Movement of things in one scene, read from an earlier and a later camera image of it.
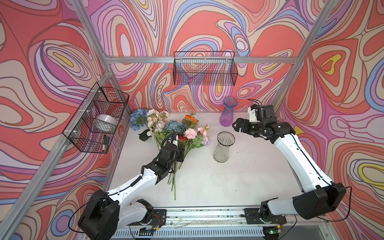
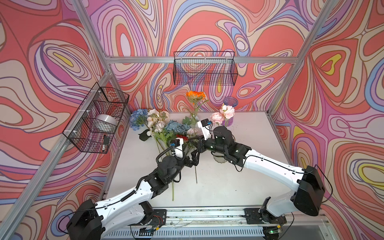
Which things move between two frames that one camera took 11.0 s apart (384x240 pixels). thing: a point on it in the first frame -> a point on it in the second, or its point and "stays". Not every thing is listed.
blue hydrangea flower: [137, 118] stays
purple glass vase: [226, 118] stays
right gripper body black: [255, 128] -> [210, 145]
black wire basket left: [93, 124] stays
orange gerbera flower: [189, 120] -> [196, 96]
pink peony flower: [190, 133] -> [226, 111]
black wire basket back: [205, 68] stays
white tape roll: [105, 122] stays
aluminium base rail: [223, 224] stays
